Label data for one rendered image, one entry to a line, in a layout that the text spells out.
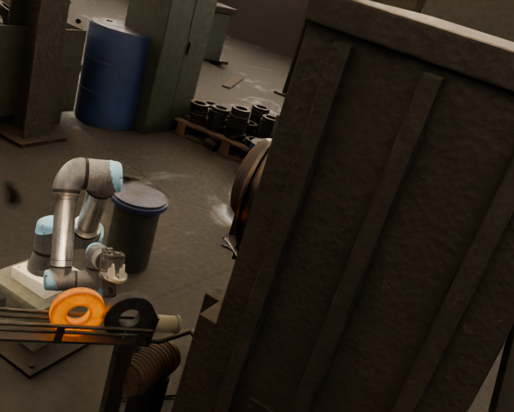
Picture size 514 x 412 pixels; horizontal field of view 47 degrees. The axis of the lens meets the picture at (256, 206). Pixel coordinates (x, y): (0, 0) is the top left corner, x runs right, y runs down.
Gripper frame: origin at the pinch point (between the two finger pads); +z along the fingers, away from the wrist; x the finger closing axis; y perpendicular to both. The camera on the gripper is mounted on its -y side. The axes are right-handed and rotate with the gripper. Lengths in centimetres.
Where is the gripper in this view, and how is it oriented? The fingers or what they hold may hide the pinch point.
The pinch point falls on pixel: (119, 282)
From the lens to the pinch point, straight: 199.0
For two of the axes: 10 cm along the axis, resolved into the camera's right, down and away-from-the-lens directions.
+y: 1.3, -9.8, -1.2
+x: 8.7, 0.6, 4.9
